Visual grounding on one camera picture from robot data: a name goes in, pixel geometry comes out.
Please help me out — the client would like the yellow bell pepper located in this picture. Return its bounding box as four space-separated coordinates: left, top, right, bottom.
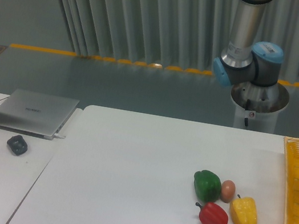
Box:
229 194 257 224

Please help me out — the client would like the green bell pepper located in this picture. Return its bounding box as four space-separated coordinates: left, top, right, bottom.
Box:
193 170 221 203

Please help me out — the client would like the grey pleated curtain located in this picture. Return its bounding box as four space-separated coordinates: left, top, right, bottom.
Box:
60 0 299 83

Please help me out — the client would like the red bell pepper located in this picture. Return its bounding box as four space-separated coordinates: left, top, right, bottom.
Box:
195 202 229 224

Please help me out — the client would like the brown egg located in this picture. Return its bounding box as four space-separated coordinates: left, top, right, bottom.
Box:
220 180 236 203

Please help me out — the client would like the silver laptop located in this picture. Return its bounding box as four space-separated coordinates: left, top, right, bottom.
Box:
0 89 79 140

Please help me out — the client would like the black pedestal cable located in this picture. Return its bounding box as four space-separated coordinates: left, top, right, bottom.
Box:
241 98 253 128

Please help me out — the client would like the small black case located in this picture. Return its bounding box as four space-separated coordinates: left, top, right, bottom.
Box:
7 135 28 156

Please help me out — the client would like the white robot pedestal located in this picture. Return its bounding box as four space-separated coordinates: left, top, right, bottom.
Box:
231 82 290 134

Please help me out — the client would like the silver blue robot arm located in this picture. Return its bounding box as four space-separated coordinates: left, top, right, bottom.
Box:
212 0 299 133

